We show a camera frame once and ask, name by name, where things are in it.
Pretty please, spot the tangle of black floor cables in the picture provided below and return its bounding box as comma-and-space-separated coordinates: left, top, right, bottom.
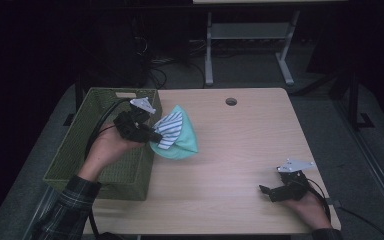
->
142, 55, 208, 90

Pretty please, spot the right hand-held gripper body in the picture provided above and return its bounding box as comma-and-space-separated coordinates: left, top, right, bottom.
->
272, 158, 317, 203

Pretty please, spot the mint green striped garment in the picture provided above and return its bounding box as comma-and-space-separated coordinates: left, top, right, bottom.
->
148, 104, 200, 161

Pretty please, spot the hand-held gripper black cable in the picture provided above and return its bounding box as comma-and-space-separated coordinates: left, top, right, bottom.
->
307, 178, 332, 222
84, 97, 133, 240

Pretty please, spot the white metal table frame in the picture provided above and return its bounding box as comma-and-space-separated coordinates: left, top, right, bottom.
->
204, 9, 302, 87

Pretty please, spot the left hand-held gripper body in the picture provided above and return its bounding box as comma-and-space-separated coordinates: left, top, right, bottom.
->
112, 96, 157, 145

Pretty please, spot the black metal stand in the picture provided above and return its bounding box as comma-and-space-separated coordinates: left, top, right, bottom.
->
329, 66, 376, 132

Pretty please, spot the green woven basket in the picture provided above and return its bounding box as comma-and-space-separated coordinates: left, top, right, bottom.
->
43, 87, 163, 202

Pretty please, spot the person's right hand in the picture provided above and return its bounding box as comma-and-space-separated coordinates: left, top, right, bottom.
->
283, 191, 333, 232

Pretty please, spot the right hand-held gripper black cable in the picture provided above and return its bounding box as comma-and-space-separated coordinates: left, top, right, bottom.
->
307, 178, 332, 222

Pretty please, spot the left hand-held gripper black cable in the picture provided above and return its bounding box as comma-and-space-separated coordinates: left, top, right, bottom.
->
84, 97, 133, 240

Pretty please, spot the black floor cable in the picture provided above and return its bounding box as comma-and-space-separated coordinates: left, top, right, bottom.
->
338, 206, 384, 240

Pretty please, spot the person's left hand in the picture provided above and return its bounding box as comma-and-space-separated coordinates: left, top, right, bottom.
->
76, 122, 146, 183

